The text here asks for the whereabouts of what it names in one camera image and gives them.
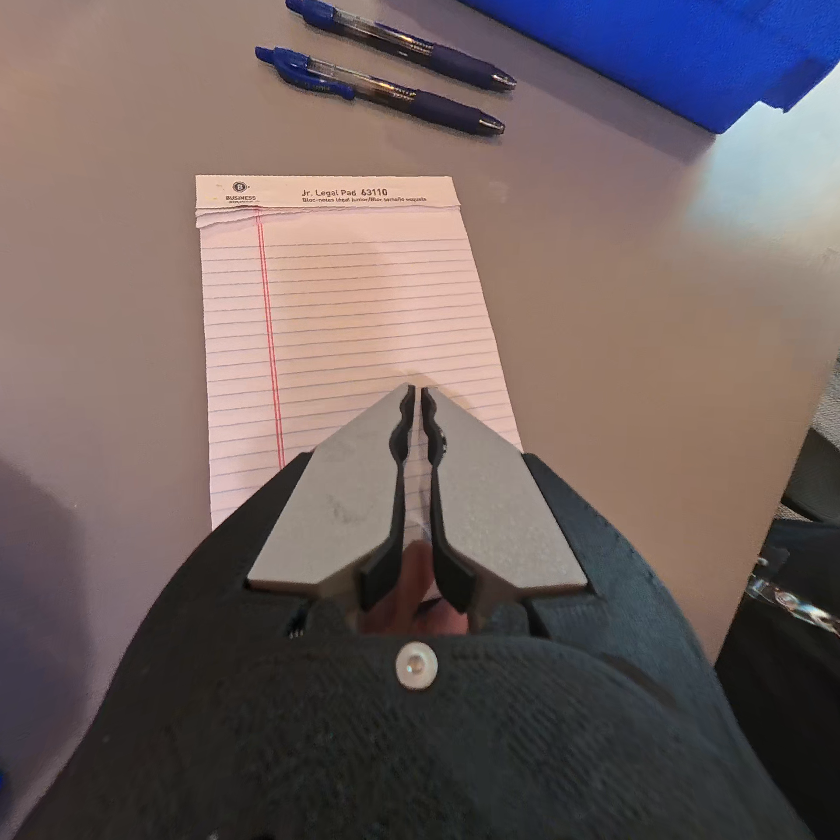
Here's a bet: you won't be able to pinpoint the person's dark pants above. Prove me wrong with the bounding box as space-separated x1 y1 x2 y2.
714 517 840 840

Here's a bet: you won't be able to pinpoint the blue retractable pen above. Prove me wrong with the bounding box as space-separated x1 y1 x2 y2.
285 0 518 93
254 45 507 138

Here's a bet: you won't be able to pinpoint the white lined notepad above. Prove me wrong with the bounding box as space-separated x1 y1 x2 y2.
194 173 525 532

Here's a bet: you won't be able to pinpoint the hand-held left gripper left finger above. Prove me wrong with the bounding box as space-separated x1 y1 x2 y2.
245 384 419 632

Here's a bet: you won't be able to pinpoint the metal key clip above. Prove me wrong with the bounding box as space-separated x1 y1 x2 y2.
745 556 840 639

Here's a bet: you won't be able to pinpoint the black office chair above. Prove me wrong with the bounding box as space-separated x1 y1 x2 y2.
780 425 840 523

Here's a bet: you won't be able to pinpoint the blue plastic bin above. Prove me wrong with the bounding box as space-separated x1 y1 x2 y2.
458 0 840 136

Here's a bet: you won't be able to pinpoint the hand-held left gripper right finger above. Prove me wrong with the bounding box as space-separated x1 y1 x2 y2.
420 386 590 636

